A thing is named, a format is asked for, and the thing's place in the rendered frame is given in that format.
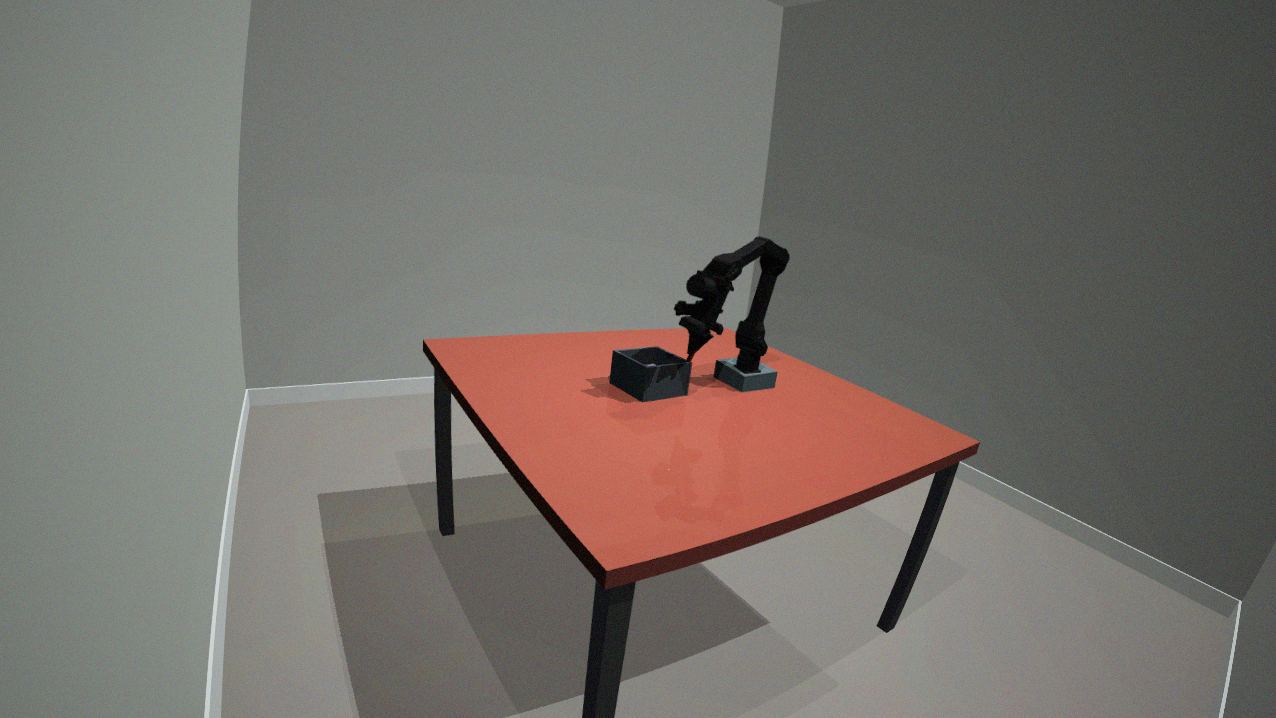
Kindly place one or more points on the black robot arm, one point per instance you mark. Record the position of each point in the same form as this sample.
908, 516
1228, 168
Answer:
713, 284

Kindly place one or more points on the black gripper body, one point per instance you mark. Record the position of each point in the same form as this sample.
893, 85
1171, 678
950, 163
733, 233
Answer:
705, 319

